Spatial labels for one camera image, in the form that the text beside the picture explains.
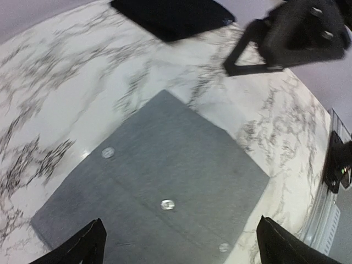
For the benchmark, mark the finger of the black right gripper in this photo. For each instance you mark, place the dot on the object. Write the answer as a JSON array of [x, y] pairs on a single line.
[[255, 32]]

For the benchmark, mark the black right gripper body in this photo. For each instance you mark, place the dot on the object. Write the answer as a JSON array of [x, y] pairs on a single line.
[[304, 32]]

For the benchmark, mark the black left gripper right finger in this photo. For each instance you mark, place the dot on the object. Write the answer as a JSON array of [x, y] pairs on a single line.
[[277, 245]]

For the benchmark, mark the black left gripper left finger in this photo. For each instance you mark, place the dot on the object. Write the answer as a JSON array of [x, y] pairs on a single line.
[[86, 246]]

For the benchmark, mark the black t-shirt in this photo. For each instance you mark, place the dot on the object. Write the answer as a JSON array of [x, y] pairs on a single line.
[[174, 20]]

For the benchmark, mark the grey garment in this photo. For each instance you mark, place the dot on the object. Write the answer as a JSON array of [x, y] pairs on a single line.
[[168, 185]]

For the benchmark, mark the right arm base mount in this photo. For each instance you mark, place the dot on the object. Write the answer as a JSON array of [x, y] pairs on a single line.
[[337, 165]]

